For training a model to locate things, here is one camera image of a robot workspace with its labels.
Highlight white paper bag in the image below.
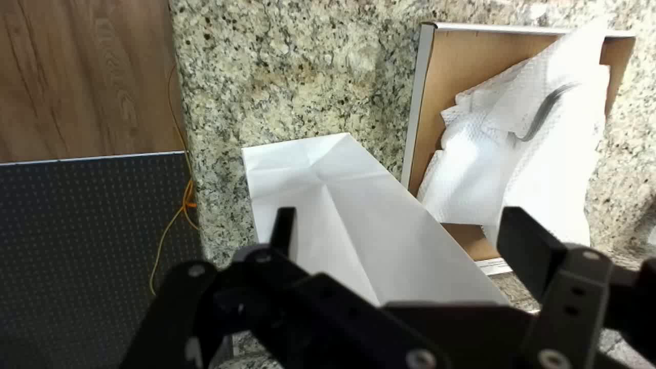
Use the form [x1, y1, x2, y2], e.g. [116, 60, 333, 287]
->
[241, 131, 510, 309]

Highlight flat white cardboard box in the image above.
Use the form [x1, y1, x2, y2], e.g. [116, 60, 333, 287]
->
[399, 21, 638, 276]

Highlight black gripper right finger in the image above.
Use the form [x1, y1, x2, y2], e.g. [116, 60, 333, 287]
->
[496, 205, 656, 369]

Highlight orange cable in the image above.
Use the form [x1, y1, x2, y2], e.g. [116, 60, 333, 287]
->
[148, 172, 200, 298]

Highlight black perforated panel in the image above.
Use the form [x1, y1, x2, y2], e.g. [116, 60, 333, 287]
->
[0, 149, 206, 369]

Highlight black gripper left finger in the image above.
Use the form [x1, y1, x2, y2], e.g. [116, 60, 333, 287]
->
[118, 205, 323, 369]

